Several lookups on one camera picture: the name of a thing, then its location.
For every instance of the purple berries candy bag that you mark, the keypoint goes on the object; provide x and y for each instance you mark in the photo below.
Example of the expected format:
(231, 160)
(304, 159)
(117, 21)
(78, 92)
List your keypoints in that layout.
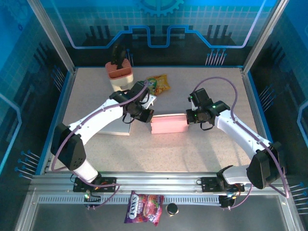
(144, 208)

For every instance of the beige knife block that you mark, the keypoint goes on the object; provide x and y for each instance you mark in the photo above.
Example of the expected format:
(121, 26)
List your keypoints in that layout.
(119, 79)

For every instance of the black round knob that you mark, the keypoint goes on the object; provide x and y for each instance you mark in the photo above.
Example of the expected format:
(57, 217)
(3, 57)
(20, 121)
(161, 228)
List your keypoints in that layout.
(172, 209)

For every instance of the aluminium frame post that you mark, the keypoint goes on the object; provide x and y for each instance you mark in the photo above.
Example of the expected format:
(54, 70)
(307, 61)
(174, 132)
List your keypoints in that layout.
(261, 38)
(54, 38)

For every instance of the yellow candy bag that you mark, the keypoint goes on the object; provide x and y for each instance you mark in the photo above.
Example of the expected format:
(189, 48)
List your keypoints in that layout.
(161, 84)

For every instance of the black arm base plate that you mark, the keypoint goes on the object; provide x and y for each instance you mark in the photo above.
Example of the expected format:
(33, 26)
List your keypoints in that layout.
(209, 184)
(108, 180)

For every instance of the white box insert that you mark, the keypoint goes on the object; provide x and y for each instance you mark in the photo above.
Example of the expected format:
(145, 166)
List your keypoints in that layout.
(120, 128)

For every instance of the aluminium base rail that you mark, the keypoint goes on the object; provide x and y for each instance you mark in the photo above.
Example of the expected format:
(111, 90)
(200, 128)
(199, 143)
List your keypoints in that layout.
(156, 183)

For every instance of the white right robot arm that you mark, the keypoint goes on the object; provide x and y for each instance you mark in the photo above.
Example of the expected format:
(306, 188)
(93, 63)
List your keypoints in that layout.
(240, 132)

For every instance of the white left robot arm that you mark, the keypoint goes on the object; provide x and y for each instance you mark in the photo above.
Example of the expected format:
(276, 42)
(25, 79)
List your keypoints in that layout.
(101, 118)

